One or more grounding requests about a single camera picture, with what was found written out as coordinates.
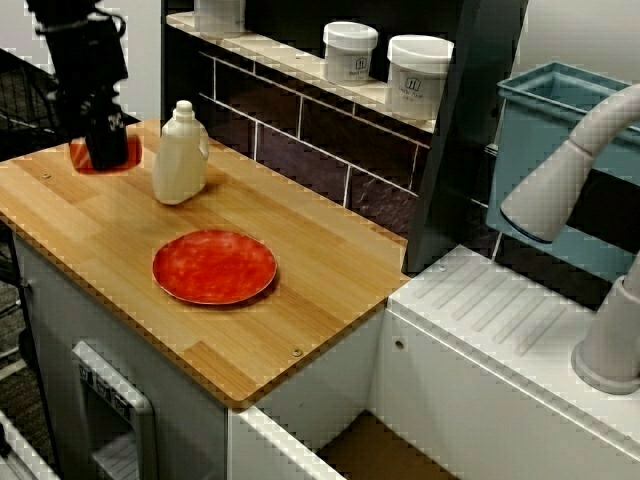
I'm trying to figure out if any red round plate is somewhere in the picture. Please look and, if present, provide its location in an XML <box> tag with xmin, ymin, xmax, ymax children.
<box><xmin>151</xmin><ymin>229</ymin><xmax>278</xmax><ymax>306</ymax></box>

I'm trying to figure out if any black equipment box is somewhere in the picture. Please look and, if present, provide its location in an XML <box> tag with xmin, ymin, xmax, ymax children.
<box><xmin>0</xmin><ymin>47</ymin><xmax>143</xmax><ymax>156</ymax></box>

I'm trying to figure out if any light grey toy faucet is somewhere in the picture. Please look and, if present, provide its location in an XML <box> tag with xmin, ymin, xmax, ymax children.
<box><xmin>499</xmin><ymin>82</ymin><xmax>640</xmax><ymax>396</ymax></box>

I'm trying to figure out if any grey white dispenser panel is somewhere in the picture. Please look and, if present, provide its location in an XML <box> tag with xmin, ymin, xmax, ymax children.
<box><xmin>71</xmin><ymin>340</ymin><xmax>159</xmax><ymax>480</ymax></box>

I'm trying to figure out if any dark tile backsplash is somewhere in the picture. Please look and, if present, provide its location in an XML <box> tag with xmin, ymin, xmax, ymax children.
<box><xmin>197</xmin><ymin>49</ymin><xmax>434</xmax><ymax>236</ymax></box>

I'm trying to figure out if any dark grey end post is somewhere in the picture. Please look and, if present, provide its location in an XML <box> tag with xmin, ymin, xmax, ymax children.
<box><xmin>160</xmin><ymin>0</ymin><xmax>201</xmax><ymax>136</ymax></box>

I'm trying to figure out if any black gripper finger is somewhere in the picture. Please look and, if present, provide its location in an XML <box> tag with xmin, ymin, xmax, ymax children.
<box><xmin>83</xmin><ymin>89</ymin><xmax>129</xmax><ymax>173</ymax></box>

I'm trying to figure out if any white plastic jug bottle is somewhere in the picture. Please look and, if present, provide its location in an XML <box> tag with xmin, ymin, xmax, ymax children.
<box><xmin>152</xmin><ymin>99</ymin><xmax>210</xmax><ymax>206</ymax></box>

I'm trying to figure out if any aluminium frame rail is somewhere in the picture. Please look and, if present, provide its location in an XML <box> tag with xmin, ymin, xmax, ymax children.
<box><xmin>0</xmin><ymin>409</ymin><xmax>59</xmax><ymax>480</ymax></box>

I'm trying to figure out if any white lidded jar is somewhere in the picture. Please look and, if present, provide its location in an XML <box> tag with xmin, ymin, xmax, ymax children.
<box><xmin>386</xmin><ymin>34</ymin><xmax>455</xmax><ymax>123</ymax></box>
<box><xmin>322</xmin><ymin>21</ymin><xmax>380</xmax><ymax>87</ymax></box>

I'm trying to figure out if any white kitchen cabinet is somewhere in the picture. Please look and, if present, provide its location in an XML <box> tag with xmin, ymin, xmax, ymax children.
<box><xmin>9</xmin><ymin>234</ymin><xmax>231</xmax><ymax>480</ymax></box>

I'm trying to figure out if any teal plastic bin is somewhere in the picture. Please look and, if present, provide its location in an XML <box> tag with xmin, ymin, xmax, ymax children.
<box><xmin>487</xmin><ymin>60</ymin><xmax>640</xmax><ymax>296</ymax></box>

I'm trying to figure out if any salmon sushi toy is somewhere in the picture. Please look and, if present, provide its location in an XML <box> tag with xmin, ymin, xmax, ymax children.
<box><xmin>68</xmin><ymin>133</ymin><xmax>144</xmax><ymax>175</ymax></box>

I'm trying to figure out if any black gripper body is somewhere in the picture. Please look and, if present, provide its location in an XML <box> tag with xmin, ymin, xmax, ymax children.
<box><xmin>44</xmin><ymin>17</ymin><xmax>130</xmax><ymax>139</ymax></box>

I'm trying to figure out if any cream shelf ledge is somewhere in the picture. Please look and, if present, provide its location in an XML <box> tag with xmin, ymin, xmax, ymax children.
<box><xmin>165</xmin><ymin>12</ymin><xmax>441</xmax><ymax>134</ymax></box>

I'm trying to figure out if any plain white container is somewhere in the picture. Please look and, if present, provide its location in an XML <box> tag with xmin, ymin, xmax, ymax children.
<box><xmin>193</xmin><ymin>0</ymin><xmax>247</xmax><ymax>39</ymax></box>

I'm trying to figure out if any white toy sink unit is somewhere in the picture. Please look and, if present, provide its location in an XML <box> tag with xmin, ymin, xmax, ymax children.
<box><xmin>227</xmin><ymin>244</ymin><xmax>640</xmax><ymax>480</ymax></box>

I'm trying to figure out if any dark grey upright panel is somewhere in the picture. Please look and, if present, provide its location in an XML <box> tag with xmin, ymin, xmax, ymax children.
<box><xmin>404</xmin><ymin>0</ymin><xmax>529</xmax><ymax>276</ymax></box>

